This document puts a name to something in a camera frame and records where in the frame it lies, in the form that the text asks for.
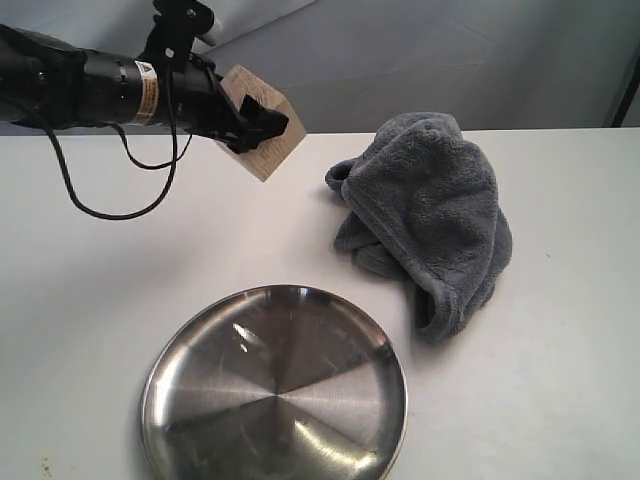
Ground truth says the light wooden cube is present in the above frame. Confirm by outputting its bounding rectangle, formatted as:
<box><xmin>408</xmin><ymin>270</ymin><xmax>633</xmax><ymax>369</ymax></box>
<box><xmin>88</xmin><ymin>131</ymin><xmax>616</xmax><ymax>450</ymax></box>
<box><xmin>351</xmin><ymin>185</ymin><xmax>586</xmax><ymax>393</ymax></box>
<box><xmin>221</xmin><ymin>65</ymin><xmax>306</xmax><ymax>182</ymax></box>

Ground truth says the black camera cable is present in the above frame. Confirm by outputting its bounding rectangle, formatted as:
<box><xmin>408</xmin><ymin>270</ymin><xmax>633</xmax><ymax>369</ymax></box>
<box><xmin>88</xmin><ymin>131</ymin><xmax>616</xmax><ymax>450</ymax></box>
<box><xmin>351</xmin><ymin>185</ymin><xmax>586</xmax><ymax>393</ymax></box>
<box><xmin>42</xmin><ymin>69</ymin><xmax>194</xmax><ymax>220</ymax></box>

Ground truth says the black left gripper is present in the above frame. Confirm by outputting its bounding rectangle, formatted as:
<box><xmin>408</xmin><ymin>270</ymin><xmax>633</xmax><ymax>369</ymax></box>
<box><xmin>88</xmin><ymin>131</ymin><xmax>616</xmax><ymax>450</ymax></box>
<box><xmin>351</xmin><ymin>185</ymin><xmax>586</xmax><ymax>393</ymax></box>
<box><xmin>139</xmin><ymin>0</ymin><xmax>289</xmax><ymax>154</ymax></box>

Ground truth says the round stainless steel plate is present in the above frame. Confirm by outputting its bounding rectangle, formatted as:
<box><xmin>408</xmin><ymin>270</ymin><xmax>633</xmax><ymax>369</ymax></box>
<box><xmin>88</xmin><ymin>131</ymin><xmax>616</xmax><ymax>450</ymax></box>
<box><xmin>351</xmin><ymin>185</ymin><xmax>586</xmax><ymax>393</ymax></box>
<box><xmin>139</xmin><ymin>285</ymin><xmax>408</xmax><ymax>479</ymax></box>

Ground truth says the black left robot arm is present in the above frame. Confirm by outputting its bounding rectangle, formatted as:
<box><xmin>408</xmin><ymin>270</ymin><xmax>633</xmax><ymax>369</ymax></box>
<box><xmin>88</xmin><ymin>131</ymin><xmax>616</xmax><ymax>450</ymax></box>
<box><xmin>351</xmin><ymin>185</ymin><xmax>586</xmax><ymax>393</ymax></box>
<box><xmin>1</xmin><ymin>1</ymin><xmax>289</xmax><ymax>153</ymax></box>

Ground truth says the grey terry towel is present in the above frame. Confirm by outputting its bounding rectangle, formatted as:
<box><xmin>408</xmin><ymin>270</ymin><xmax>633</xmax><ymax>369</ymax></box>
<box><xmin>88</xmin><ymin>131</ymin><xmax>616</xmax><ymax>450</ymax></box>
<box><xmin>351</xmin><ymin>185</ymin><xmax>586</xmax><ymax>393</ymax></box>
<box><xmin>325</xmin><ymin>112</ymin><xmax>513</xmax><ymax>344</ymax></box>

